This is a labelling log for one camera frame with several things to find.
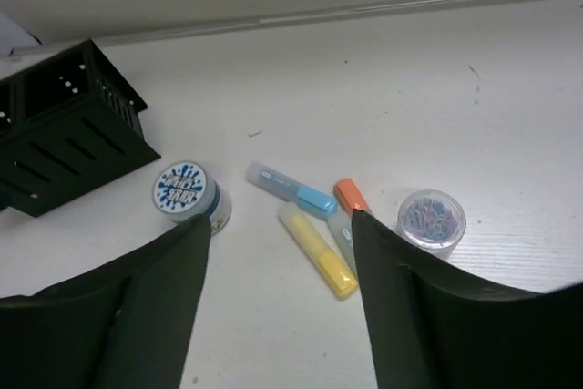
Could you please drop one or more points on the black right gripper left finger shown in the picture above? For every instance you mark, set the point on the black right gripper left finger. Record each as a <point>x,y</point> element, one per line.
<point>125,324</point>

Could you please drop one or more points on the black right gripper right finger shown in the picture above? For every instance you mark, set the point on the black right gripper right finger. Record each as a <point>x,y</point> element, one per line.
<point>432,325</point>

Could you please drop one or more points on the yellow highlighter pen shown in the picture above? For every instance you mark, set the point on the yellow highlighter pen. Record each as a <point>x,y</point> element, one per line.
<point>333,270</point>

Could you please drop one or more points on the orange highlighter pen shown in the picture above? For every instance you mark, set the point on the orange highlighter pen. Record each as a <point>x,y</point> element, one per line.
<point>340,223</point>

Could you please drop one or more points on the blue highlighter pen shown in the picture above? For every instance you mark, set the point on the blue highlighter pen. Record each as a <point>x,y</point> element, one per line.
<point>307,198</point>

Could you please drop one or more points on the black slotted organizer box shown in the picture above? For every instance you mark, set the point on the black slotted organizer box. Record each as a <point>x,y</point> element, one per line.
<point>69,125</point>

